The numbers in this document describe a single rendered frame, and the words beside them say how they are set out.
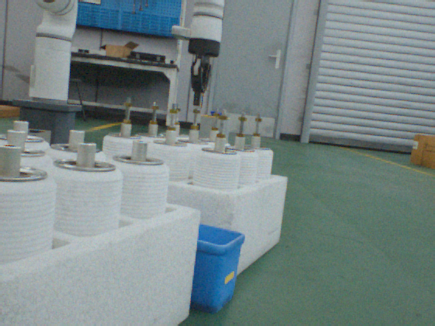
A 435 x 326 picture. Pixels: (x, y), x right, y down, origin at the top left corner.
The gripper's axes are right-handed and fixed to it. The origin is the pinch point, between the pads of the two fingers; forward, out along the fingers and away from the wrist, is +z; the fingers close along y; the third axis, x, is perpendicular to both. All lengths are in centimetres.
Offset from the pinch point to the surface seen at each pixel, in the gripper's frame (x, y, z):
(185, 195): -4.1, -21.1, 19.3
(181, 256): -10, -44, 24
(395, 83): -147, 547, -56
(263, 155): -17.2, 4.7, 11.5
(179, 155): -0.5, -15.0, 12.1
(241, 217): -15.7, -19.0, 22.3
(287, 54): -2, 519, -76
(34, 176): 1, -68, 10
